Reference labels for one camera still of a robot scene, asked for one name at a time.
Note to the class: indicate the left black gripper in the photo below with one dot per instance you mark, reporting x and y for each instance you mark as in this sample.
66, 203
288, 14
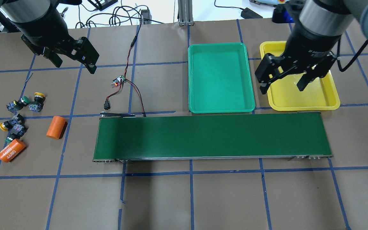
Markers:
42, 33

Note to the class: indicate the plain orange cylinder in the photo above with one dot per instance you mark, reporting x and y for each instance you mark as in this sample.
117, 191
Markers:
56, 128

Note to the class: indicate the black connector plug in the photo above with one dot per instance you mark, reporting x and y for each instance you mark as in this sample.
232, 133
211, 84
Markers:
106, 105

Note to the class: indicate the yellow plastic tray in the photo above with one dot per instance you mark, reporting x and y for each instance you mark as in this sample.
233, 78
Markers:
319, 95

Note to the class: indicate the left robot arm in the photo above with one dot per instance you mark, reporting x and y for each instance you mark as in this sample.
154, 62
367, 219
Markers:
45, 32

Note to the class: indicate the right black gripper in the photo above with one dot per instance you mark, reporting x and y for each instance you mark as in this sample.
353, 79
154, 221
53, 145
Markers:
311, 44

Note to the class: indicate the aluminium frame post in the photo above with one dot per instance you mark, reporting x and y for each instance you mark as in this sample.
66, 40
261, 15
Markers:
185, 13

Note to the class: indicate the green conveyor belt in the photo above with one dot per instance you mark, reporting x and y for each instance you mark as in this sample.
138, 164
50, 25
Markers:
289, 135

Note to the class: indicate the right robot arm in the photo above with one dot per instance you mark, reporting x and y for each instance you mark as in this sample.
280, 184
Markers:
319, 25

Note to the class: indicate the orange cylinder with 4680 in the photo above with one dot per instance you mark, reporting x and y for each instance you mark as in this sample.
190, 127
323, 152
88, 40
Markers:
11, 150

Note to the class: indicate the green plastic tray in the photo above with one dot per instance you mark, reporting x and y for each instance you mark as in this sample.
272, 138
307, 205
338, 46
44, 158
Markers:
219, 79

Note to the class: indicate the black power adapter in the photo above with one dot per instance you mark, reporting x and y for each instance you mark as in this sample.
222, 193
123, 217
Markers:
247, 13

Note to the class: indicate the green push button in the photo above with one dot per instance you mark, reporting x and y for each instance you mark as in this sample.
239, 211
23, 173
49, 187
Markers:
17, 105
16, 132

